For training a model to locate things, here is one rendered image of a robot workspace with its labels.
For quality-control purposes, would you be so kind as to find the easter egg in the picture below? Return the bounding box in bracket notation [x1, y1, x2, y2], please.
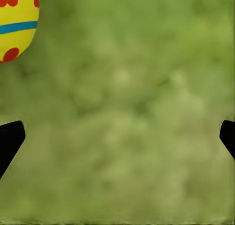
[0, 0, 39, 64]

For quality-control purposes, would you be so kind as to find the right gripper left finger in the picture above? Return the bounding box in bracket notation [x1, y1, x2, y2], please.
[0, 120, 25, 179]

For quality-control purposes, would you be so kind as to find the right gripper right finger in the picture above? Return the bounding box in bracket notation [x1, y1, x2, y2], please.
[219, 120, 235, 160]

